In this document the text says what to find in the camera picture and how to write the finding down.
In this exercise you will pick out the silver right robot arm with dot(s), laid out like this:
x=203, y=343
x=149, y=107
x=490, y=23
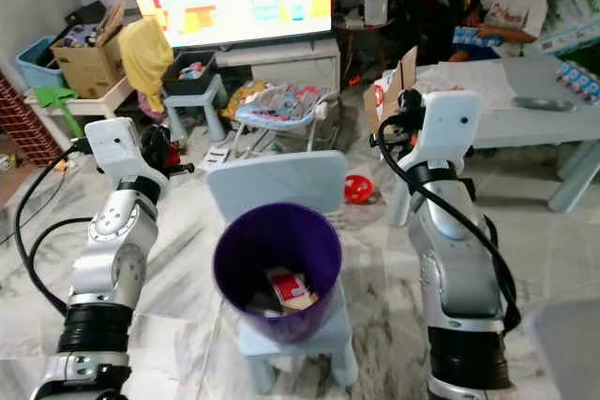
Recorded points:
x=455, y=250

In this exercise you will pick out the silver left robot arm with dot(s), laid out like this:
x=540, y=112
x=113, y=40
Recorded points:
x=112, y=259

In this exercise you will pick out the black storage bin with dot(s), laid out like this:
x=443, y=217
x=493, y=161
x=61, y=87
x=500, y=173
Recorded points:
x=183, y=84

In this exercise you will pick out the purple plastic rubbish bin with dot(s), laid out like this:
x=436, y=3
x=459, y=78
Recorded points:
x=244, y=250

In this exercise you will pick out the cardboard box with red logo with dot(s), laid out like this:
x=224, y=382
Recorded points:
x=384, y=91

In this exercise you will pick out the grey plastic stool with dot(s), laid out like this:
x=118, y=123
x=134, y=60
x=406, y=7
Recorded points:
x=204, y=105

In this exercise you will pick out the white low side table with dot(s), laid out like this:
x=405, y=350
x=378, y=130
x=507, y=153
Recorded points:
x=98, y=102

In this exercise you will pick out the yellow cloth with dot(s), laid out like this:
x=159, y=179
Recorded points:
x=147, y=55

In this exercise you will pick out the red round toy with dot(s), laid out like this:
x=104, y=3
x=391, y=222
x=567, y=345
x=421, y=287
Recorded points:
x=358, y=188

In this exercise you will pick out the blue and white carton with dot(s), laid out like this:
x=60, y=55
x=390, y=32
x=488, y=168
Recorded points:
x=476, y=37

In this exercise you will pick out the open brown cardboard box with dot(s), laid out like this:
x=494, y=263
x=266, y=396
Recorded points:
x=89, y=65

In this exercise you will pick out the white router box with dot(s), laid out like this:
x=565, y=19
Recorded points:
x=376, y=5

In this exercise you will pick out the green plastic toy shovel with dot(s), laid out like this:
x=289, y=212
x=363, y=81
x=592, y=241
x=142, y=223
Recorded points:
x=56, y=97

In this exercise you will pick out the pale grey child table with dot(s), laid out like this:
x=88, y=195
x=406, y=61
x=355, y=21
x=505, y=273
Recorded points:
x=525, y=81

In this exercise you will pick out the white television stand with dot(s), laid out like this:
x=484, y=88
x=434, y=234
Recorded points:
x=291, y=65

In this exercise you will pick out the light blue child chair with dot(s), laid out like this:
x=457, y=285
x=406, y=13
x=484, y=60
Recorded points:
x=277, y=180

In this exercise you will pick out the baby bouncer seat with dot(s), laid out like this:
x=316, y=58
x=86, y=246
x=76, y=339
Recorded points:
x=277, y=105

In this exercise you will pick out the red brick pattern panel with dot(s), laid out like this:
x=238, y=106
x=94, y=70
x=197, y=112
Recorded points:
x=26, y=128

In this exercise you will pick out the grey remote control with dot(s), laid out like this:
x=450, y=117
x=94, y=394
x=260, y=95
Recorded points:
x=544, y=103

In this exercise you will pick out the blue plastic storage tub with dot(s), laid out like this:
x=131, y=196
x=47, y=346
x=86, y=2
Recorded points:
x=36, y=65

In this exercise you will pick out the child in white shirt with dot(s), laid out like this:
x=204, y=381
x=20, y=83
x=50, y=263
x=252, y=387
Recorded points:
x=516, y=7

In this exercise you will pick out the blue drink pack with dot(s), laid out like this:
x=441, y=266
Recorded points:
x=579, y=81

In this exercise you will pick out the red and white packet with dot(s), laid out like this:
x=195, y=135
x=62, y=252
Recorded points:
x=285, y=286

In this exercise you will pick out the stacked white cartons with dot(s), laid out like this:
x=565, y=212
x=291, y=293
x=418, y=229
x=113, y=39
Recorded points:
x=572, y=11

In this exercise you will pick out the brown paper scrap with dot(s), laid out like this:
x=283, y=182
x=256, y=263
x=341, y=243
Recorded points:
x=302, y=303

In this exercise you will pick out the grey chair corner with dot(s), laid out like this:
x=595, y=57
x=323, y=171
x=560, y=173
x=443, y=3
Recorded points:
x=567, y=353

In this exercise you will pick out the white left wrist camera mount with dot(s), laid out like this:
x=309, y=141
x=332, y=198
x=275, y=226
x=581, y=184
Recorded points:
x=114, y=145

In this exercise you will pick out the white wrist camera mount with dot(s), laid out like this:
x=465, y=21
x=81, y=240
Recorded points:
x=114, y=145
x=455, y=128

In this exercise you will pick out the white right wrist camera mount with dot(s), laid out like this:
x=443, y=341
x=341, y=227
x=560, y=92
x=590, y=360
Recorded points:
x=455, y=128

